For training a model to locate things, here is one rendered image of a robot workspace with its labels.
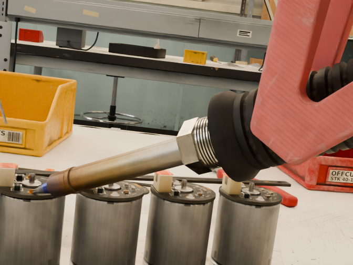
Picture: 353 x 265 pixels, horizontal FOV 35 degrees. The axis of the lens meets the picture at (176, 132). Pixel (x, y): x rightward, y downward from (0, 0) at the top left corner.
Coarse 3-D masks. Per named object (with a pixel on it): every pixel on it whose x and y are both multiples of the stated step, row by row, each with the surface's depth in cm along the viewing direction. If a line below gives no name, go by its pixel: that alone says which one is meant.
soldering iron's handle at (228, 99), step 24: (312, 72) 14; (336, 72) 13; (216, 96) 15; (240, 96) 14; (312, 96) 13; (216, 120) 14; (240, 120) 14; (216, 144) 14; (240, 144) 14; (264, 144) 14; (240, 168) 14; (264, 168) 15
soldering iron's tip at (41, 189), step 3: (45, 183) 18; (39, 186) 19; (42, 186) 18; (45, 186) 18; (36, 189) 19; (39, 189) 18; (42, 189) 18; (45, 189) 18; (33, 192) 19; (36, 192) 19; (39, 192) 19; (42, 192) 18; (45, 192) 18; (48, 192) 18
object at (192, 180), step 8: (48, 176) 21; (144, 176) 23; (152, 176) 23; (176, 176) 23; (248, 184) 24; (256, 184) 24; (264, 184) 24; (272, 184) 24; (280, 184) 24; (288, 184) 24
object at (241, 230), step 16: (256, 192) 22; (224, 208) 22; (240, 208) 21; (256, 208) 21; (272, 208) 21; (224, 224) 22; (240, 224) 21; (256, 224) 21; (272, 224) 22; (224, 240) 22; (240, 240) 21; (256, 240) 21; (272, 240) 22; (224, 256) 22; (240, 256) 21; (256, 256) 21
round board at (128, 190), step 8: (120, 184) 21; (128, 184) 21; (136, 184) 21; (88, 192) 20; (96, 192) 20; (104, 192) 20; (120, 192) 20; (128, 192) 20; (136, 192) 20; (112, 200) 19; (120, 200) 19; (128, 200) 20
